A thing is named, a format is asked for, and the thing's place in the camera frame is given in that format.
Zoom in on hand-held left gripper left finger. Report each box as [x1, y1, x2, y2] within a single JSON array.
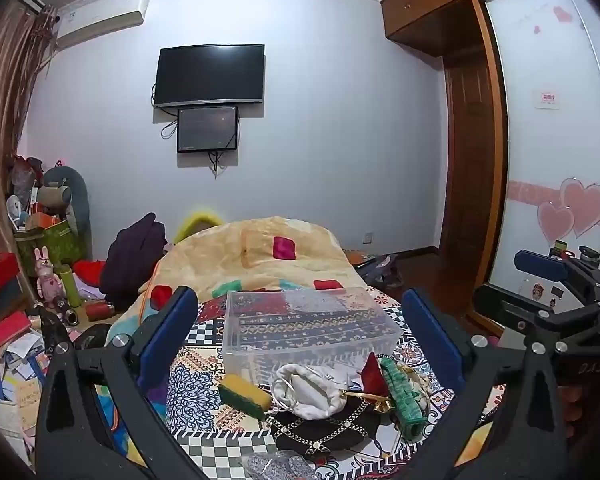
[[35, 285, 202, 480]]

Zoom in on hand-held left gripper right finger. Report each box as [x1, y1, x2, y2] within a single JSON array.
[[401, 287, 569, 480]]

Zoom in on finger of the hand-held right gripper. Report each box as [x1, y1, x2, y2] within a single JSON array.
[[472, 284, 600, 347], [513, 246, 600, 307]]

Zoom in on pink heart stickers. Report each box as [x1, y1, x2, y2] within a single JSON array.
[[536, 177, 600, 244]]

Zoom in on patterned patchwork bedsheet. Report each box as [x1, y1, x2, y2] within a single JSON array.
[[94, 285, 507, 480]]

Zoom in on red fabric pouch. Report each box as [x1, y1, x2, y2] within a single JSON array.
[[360, 352, 389, 397]]

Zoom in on red round can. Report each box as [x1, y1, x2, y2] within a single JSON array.
[[84, 300, 114, 322]]

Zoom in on green knitted pouch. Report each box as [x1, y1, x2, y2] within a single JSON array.
[[377, 355, 429, 442]]

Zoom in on dark purple clothes pile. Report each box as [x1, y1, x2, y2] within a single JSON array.
[[101, 212, 169, 312]]

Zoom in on bags on floor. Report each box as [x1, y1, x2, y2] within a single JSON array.
[[346, 248, 404, 289]]

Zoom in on yellow printed quilt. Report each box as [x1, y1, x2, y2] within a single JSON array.
[[105, 215, 382, 347]]

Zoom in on yellow green sponge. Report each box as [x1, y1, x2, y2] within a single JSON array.
[[217, 373, 274, 421]]

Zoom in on red cushion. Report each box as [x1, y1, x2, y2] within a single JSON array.
[[73, 258, 109, 286]]

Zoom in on green cylinder tube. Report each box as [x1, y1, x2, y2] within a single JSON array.
[[59, 264, 84, 307]]

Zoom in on yellow plush toy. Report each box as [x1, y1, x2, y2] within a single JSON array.
[[173, 209, 226, 244]]

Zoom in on wooden door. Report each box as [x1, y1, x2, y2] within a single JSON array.
[[441, 52, 502, 262]]

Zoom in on clear plastic storage box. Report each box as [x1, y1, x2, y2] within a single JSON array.
[[223, 287, 402, 377]]

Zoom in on pink rabbit doll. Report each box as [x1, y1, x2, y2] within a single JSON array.
[[33, 247, 64, 304]]

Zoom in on green storage box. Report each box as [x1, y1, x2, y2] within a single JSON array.
[[14, 217, 89, 277]]

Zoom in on wooden wardrobe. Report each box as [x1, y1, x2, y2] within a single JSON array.
[[379, 0, 600, 333]]

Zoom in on pile of papers and books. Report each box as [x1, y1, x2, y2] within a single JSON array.
[[0, 310, 52, 463]]

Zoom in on grey plush toy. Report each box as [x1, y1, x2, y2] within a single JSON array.
[[36, 164, 92, 252]]

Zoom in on red gift box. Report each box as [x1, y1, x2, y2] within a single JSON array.
[[0, 252, 24, 302]]

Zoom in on small black monitor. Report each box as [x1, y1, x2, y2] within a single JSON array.
[[176, 105, 240, 154]]

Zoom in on brown striped curtain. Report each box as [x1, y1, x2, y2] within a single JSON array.
[[0, 0, 59, 311]]

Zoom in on white air conditioner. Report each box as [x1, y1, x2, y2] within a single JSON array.
[[54, 0, 149, 52]]

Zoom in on white drawstring pouch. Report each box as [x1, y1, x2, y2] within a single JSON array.
[[271, 362, 367, 421]]

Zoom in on black quilted chain bag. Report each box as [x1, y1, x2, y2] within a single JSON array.
[[265, 395, 382, 457]]

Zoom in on wall-mounted black television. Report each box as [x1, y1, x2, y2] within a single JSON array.
[[153, 43, 266, 109]]

